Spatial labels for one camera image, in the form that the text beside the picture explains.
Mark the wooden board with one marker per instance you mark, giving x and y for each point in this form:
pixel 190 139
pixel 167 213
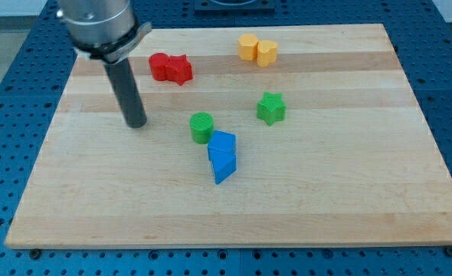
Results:
pixel 353 164

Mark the yellow heart block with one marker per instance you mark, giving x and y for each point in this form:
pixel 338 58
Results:
pixel 266 52

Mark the yellow hexagon block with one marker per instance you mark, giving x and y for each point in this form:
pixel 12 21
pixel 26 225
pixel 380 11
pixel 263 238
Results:
pixel 247 47

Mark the red star block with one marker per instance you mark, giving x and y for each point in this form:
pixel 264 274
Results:
pixel 178 69

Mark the blue cube block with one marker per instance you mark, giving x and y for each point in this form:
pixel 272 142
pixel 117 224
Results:
pixel 221 142

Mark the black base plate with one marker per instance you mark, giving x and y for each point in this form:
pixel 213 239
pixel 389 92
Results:
pixel 202 6

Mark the blue triangle block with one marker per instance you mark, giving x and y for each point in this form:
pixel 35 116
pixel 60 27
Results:
pixel 223 165

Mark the red cylinder block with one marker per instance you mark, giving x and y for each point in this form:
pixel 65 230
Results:
pixel 157 63

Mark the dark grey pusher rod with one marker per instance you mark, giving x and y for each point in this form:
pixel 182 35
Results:
pixel 127 94

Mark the green cylinder block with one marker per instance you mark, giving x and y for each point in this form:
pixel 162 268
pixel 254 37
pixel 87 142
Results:
pixel 201 125

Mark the green star block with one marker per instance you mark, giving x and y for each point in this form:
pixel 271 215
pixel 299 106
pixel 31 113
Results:
pixel 271 108

